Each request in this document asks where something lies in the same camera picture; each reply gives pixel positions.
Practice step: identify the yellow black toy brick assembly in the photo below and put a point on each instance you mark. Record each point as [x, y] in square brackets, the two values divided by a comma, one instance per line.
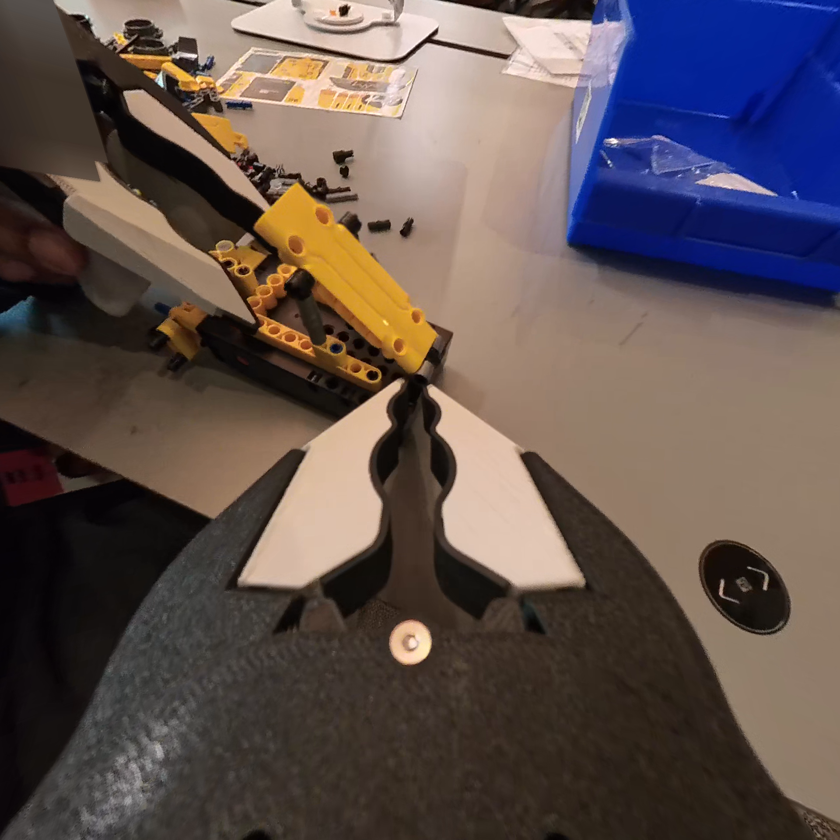
[341, 275]

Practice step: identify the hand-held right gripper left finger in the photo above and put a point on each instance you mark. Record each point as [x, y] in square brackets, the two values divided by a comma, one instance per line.
[321, 518]

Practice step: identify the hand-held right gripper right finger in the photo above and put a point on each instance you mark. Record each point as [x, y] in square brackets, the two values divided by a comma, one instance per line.
[505, 518]

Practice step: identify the clear plastic bag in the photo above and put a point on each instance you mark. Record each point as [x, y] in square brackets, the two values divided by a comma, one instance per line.
[682, 161]

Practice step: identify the blue plastic bin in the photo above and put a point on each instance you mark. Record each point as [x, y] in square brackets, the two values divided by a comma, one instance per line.
[709, 216]

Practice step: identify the white paper sheet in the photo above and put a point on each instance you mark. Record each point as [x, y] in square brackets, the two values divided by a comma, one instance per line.
[544, 46]

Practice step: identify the red tag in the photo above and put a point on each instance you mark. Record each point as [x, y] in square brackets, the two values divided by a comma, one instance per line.
[29, 479]

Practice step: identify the pile of toy brick parts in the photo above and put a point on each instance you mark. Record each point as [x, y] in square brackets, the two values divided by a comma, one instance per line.
[177, 59]

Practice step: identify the scattered black toy pins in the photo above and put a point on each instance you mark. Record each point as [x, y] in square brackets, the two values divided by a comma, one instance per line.
[380, 225]

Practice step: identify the person's left hand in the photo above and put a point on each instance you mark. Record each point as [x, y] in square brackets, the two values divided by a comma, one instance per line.
[39, 249]

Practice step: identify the round black desk grommet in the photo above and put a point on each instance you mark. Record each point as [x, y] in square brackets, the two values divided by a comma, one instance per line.
[745, 587]

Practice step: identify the yellow printed sticker sheet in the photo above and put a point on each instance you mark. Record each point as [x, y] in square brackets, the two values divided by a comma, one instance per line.
[315, 82]

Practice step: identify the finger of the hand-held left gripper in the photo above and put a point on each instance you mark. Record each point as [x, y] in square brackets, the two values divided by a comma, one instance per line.
[144, 243]
[190, 144]

